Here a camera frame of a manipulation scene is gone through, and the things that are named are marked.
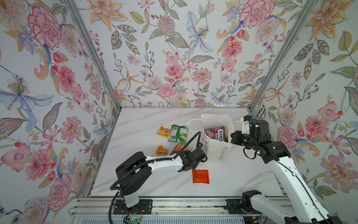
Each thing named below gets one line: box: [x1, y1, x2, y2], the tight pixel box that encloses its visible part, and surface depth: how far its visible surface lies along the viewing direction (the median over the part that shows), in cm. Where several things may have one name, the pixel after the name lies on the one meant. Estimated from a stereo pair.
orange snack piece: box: [155, 145, 168, 155], surface depth 97 cm
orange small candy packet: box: [155, 125, 172, 138], surface depth 106 cm
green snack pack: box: [167, 124, 189, 144], surface depth 103 cm
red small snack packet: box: [191, 169, 210, 185], surface depth 86 cm
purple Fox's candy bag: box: [203, 126, 226, 142], surface depth 88 cm
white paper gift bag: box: [200, 113, 235, 165], surface depth 84 cm
